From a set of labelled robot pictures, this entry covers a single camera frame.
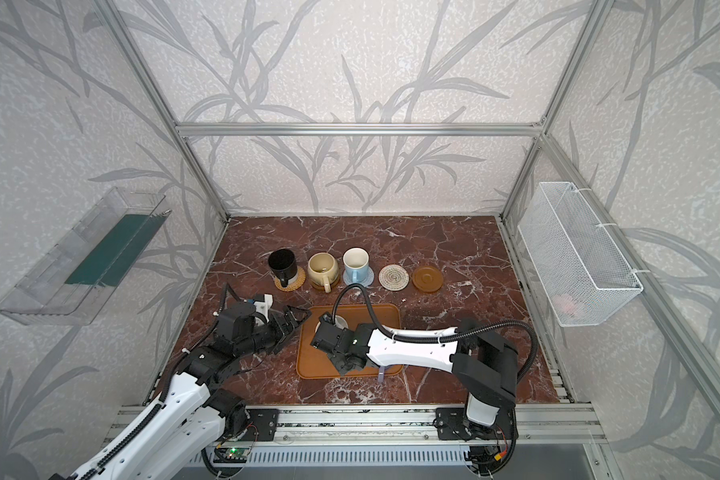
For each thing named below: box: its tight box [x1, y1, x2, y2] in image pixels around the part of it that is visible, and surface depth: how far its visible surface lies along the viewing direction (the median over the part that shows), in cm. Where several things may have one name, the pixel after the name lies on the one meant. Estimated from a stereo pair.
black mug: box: [268, 248, 298, 288], surface depth 95 cm
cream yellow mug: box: [307, 252, 339, 293], surface depth 96 cm
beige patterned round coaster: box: [378, 263, 410, 292], surface depth 104 cm
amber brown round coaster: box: [412, 266, 443, 293], surface depth 104 cm
